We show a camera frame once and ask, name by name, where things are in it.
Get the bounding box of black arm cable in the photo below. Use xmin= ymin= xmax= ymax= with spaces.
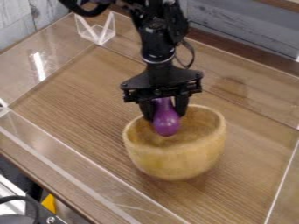
xmin=57 ymin=0 xmax=114 ymax=18

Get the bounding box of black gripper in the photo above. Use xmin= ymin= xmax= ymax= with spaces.
xmin=118 ymin=58 xmax=205 ymax=123

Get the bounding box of purple toy eggplant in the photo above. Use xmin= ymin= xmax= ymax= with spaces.
xmin=153 ymin=97 xmax=180 ymax=137

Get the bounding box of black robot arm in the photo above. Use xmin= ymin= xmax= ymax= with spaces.
xmin=120 ymin=0 xmax=202 ymax=121

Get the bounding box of clear acrylic corner bracket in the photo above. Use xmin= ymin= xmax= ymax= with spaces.
xmin=74 ymin=12 xmax=116 ymax=46

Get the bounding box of yellow warning sticker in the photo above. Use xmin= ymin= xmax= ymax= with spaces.
xmin=41 ymin=194 xmax=57 ymax=214

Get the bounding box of brown wooden bowl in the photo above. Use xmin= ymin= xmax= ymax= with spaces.
xmin=121 ymin=104 xmax=226 ymax=181

